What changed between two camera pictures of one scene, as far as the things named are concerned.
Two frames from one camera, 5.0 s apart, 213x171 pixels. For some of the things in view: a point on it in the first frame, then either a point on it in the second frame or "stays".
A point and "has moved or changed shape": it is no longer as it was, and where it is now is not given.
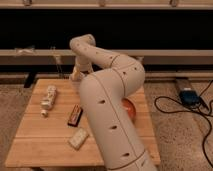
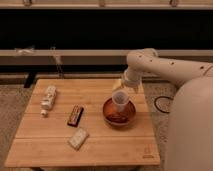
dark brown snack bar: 75,115 stays
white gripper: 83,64 -> 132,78
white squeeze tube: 47,102 stays
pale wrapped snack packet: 78,139 stays
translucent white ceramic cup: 76,83 has moved or changed shape
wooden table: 53,130 stays
